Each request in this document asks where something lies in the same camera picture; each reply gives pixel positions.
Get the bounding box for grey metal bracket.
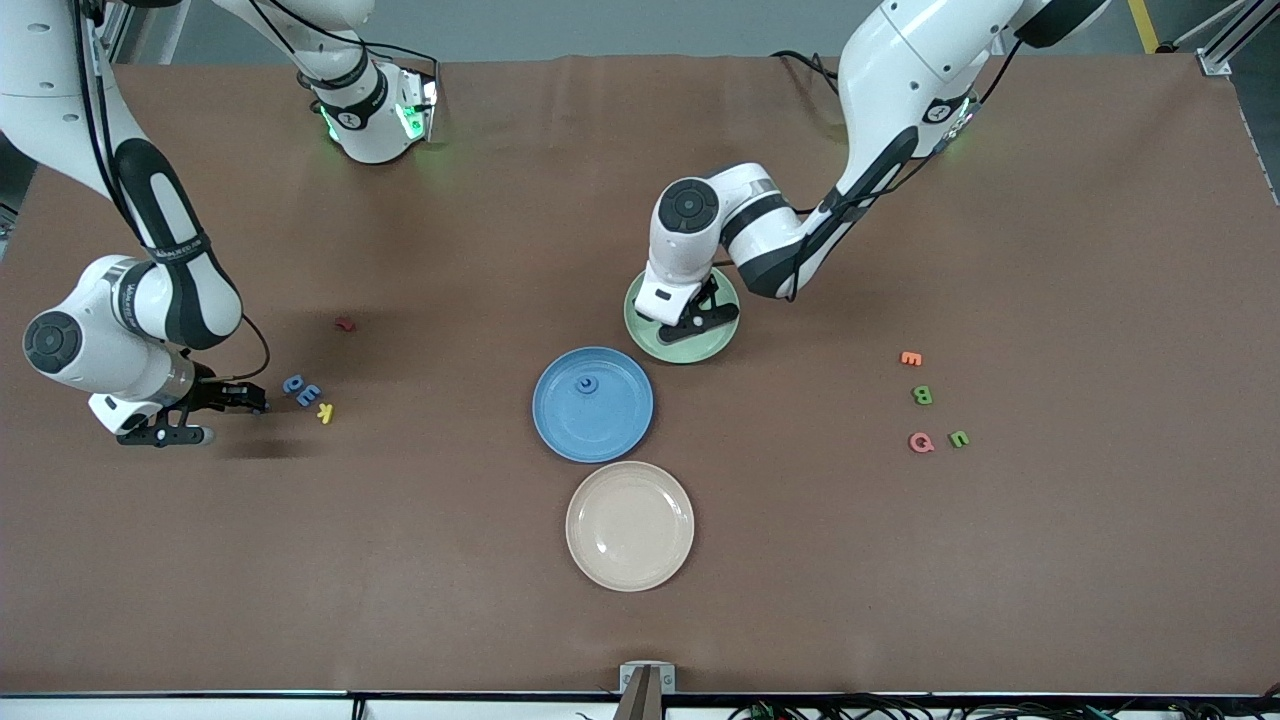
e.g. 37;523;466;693
619;662;677;694

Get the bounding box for beige plate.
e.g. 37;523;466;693
565;460;696;593

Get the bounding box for blue plate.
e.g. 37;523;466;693
532;346;655;464

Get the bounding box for silver aluminium frame profile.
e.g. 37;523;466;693
1160;0;1280;77

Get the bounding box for brown tapered pole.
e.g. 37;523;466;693
612;668;666;720

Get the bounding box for tangled black cables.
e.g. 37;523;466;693
575;685;1280;720

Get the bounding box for brown table cover mat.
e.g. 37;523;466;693
0;52;1280;696

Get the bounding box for black left base cable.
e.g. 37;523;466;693
770;48;863;109

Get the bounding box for green plate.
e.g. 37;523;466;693
623;268;741;365

